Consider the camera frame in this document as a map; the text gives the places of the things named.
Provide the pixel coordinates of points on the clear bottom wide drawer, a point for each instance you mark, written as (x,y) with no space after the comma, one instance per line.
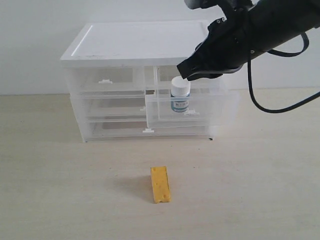
(104,130)

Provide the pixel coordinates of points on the clear middle wide drawer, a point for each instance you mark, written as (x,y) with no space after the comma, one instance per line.
(106,106)

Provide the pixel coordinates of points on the white teal pill bottle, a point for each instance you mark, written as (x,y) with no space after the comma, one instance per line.
(180,89)

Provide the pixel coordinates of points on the clear wide drawer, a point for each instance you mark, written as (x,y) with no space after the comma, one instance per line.
(106,106)
(104,130)

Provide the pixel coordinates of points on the yellow cheese wedge toy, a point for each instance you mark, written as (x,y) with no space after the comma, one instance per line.
(160,184)

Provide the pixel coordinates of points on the white plastic drawer cabinet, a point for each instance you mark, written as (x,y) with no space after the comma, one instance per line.
(133,44)

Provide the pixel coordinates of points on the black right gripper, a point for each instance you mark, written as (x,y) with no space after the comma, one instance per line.
(276,27)

